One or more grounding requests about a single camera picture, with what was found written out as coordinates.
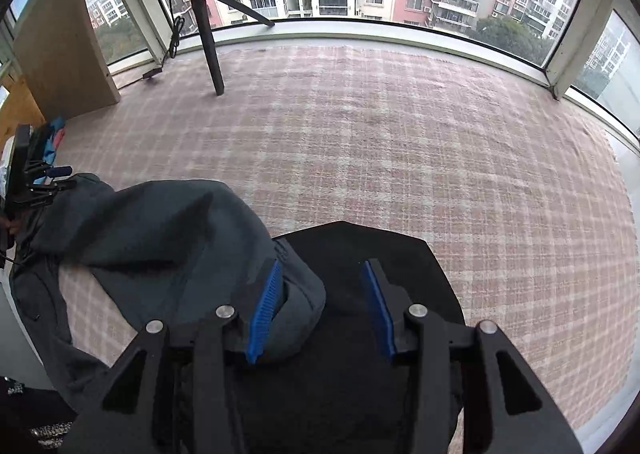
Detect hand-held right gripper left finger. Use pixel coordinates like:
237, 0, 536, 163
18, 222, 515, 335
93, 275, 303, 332
60, 259, 284, 454

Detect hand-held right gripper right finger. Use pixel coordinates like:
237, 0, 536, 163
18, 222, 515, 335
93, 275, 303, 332
362, 259, 583, 454

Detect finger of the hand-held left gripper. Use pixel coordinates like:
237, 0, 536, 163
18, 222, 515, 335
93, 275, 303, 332
25, 176, 78, 209
27, 160, 74, 185

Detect dark grey pants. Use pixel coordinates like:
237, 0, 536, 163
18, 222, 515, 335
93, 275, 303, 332
10, 173, 327, 415

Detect pile of colourful clothes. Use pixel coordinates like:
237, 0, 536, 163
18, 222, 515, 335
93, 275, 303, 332
41, 116, 69, 165

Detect brown wooden furniture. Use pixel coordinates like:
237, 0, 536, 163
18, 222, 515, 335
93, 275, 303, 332
0, 78, 47, 151

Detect light wooden cabinet panel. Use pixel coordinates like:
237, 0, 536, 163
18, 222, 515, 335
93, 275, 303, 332
12, 0, 122, 121

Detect pink plaid blanket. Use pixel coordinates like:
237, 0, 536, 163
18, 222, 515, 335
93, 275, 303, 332
50, 46, 639, 435

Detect black tripod stand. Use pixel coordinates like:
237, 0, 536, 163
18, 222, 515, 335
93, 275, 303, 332
172, 0, 277, 96

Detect dark speckled cloth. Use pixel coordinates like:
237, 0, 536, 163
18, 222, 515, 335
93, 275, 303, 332
0, 376, 78, 451

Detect black power cable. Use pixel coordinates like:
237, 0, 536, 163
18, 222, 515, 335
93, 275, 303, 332
142, 16, 187, 81

